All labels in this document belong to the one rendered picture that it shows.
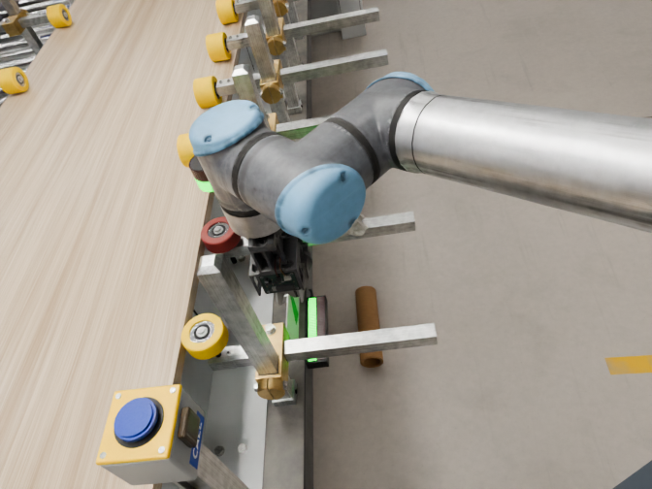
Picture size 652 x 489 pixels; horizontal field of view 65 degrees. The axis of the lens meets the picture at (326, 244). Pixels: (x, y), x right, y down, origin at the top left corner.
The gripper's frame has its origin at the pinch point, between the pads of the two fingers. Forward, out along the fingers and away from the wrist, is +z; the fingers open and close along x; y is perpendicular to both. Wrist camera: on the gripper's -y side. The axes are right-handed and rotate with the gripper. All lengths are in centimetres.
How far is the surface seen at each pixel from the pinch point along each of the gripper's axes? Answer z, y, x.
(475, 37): 96, -244, 85
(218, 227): 4.8, -22.3, -18.3
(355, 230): 9.3, -20.0, 10.2
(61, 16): 1, -146, -96
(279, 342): 13.1, 2.2, -6.2
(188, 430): -24.7, 33.5, -3.7
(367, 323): 88, -47, 4
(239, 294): -9.5, 7.0, -6.3
